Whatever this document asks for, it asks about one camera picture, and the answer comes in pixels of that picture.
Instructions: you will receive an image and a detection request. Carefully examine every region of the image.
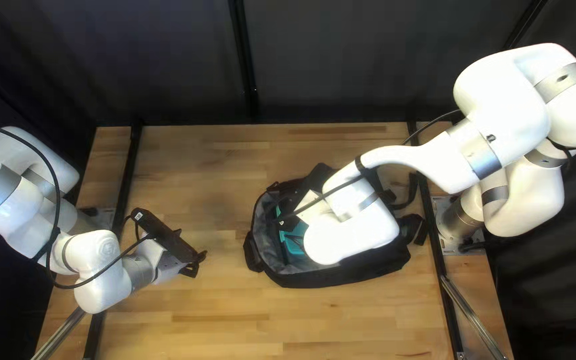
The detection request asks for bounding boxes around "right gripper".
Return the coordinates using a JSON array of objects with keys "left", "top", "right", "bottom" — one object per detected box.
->
[{"left": 293, "top": 189, "right": 336, "bottom": 233}]

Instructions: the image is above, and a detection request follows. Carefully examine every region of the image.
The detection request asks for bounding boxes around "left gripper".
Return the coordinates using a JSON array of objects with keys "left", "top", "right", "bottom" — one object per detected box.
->
[{"left": 154, "top": 249, "right": 209, "bottom": 286}]

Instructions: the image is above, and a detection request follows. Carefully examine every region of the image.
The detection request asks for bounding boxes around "black backpack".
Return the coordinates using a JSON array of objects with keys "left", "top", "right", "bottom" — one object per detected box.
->
[{"left": 243, "top": 162, "right": 429, "bottom": 290}]

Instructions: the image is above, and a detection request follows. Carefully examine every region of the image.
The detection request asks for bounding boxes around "translucent teal lunch box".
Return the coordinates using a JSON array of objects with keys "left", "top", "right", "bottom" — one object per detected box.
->
[{"left": 275, "top": 204, "right": 319, "bottom": 262}]

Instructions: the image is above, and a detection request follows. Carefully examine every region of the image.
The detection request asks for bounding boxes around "black cable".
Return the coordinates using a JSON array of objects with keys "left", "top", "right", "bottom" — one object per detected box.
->
[
  {"left": 0, "top": 118, "right": 151, "bottom": 291},
  {"left": 278, "top": 109, "right": 466, "bottom": 220}
]

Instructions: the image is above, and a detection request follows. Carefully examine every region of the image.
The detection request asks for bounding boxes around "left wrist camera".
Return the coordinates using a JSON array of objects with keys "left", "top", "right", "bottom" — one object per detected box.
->
[{"left": 130, "top": 207, "right": 206, "bottom": 265}]

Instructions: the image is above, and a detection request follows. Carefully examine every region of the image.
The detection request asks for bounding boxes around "black frame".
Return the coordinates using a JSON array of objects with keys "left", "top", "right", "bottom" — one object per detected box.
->
[{"left": 30, "top": 0, "right": 551, "bottom": 360}]

